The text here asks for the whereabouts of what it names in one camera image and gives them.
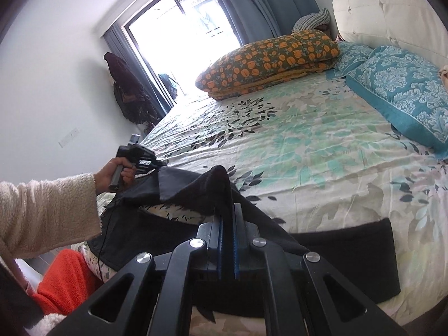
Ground blue curtain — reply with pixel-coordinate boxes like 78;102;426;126
217;0;319;46

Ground white wall switch plate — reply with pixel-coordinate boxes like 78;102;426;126
59;127;80;148

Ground orange red fluffy trousers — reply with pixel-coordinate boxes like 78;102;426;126
31;249;103;316

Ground orange floral folded blanket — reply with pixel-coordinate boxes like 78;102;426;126
195;30;341;100

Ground black pants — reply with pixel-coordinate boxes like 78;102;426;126
87;165;401;304

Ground floral bed sheet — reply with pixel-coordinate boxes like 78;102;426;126
142;74;447;335

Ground teal patterned pillow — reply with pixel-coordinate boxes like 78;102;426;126
346;46;447;160

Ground cream fleece left forearm sleeve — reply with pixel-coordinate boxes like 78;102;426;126
1;174;101;262

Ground cream tufted headboard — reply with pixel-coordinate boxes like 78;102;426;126
333;0;447;68

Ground person's left hand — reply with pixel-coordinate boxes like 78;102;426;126
93;157;137;195

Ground dark clothes hanging on wall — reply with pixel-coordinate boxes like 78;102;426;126
103;52;160;129

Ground grey striped cloth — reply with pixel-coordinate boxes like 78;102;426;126
291;8;330;33

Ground bright window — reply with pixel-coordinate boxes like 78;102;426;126
124;0;240;103

